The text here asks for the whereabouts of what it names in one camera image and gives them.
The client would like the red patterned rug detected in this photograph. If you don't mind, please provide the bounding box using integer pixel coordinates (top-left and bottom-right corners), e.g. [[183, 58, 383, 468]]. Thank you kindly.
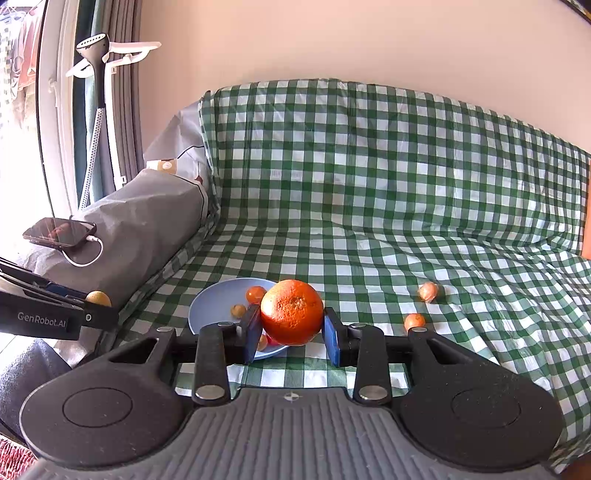
[[0, 436, 38, 469]]

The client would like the green white checkered cloth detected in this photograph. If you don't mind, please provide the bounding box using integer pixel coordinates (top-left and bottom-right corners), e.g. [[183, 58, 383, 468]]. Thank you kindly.
[[108, 78, 591, 472]]

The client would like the white window frame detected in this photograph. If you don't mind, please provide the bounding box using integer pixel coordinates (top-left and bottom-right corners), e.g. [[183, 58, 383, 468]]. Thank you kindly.
[[37, 0, 81, 217]]

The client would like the black smartphone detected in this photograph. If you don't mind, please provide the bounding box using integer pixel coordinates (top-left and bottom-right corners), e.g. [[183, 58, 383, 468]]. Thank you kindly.
[[23, 218, 98, 250]]

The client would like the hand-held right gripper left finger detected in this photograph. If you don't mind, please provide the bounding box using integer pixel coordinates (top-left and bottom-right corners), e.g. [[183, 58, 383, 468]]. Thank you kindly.
[[106, 305, 264, 408]]

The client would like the white charging cable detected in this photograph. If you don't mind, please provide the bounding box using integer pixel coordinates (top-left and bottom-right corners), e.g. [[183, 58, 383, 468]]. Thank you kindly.
[[62, 235, 105, 267]]

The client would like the black garment steamer head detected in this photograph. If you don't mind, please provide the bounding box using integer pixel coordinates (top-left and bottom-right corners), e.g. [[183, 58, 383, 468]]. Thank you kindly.
[[76, 34, 112, 112]]

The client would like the braided steamer hose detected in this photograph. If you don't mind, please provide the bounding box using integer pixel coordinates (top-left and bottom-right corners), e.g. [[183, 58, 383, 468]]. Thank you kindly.
[[78, 106, 107, 210]]

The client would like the hanging laundry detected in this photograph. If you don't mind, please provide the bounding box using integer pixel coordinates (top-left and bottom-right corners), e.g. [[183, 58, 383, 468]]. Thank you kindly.
[[0, 0, 44, 100]]

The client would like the dark grey cloth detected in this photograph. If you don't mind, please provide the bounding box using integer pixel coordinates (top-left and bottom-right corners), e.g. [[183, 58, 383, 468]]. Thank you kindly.
[[0, 339, 72, 441]]

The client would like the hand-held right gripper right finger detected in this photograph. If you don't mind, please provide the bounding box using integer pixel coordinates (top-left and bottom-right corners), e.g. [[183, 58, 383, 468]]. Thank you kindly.
[[322, 305, 467, 408]]

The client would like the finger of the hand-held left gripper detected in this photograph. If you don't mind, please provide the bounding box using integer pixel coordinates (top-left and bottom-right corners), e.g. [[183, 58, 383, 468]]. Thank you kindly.
[[0, 257, 89, 306]]

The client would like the light blue plate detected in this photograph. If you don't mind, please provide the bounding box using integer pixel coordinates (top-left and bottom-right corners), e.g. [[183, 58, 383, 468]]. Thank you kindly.
[[188, 278, 289, 361]]

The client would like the white garment steamer stand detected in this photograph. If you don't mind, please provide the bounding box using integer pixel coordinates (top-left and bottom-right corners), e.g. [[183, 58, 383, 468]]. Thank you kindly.
[[66, 41, 162, 186]]

